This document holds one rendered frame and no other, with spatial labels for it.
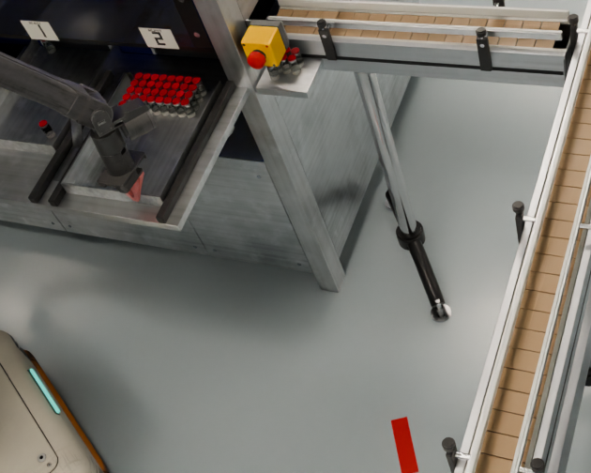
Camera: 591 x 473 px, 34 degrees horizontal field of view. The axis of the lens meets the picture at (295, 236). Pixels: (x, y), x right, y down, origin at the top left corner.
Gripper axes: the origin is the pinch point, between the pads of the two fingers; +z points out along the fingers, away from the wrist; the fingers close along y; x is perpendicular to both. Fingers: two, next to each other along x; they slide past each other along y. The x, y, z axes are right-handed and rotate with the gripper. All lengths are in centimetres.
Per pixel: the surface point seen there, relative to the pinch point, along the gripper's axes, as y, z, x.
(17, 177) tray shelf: 2.3, 2.9, 35.8
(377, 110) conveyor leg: 55, 18, -33
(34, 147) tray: 9.8, 0.0, 34.5
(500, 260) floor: 68, 84, -56
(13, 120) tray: 18, 1, 47
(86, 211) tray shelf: -3.4, 3.5, 12.4
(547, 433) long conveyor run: -32, 1, -95
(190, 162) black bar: 11.9, -0.4, -7.8
